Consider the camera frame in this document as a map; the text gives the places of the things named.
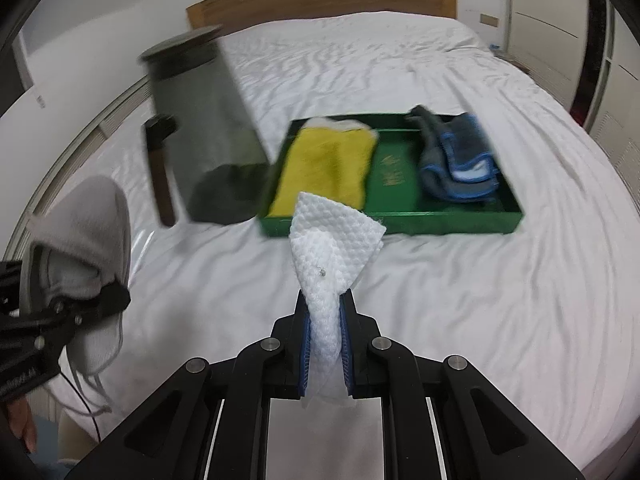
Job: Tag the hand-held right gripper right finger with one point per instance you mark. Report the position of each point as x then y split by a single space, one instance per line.
345 355

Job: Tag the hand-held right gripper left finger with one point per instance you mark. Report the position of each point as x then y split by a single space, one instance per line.
306 355

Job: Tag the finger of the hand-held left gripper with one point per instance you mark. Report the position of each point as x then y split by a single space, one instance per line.
112 297

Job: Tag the clear zip bag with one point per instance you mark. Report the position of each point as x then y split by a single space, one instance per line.
141 242

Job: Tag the grey face mask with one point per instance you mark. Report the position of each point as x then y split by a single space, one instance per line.
85 220

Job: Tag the white paper towel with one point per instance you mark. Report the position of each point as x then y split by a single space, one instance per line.
325 260

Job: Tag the green tray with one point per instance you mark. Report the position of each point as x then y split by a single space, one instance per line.
395 175

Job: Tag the yellow soft cloth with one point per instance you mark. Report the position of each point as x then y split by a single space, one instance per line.
320 165

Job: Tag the grey cloth with blue trim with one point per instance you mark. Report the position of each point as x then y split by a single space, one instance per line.
450 160

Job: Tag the person's left hand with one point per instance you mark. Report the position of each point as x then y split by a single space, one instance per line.
22 425

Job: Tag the bed with white sheet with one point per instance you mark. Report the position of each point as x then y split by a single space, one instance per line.
450 310

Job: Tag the dark glass pitcher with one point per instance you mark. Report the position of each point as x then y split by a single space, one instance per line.
200 110

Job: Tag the wooden nightstand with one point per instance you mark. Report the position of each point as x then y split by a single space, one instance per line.
520 66

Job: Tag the small blue item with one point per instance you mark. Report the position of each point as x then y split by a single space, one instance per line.
496 47

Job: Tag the white wardrobe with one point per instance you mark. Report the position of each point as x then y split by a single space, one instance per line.
545 25

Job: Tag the wall switch panel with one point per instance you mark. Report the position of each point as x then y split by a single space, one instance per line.
490 19

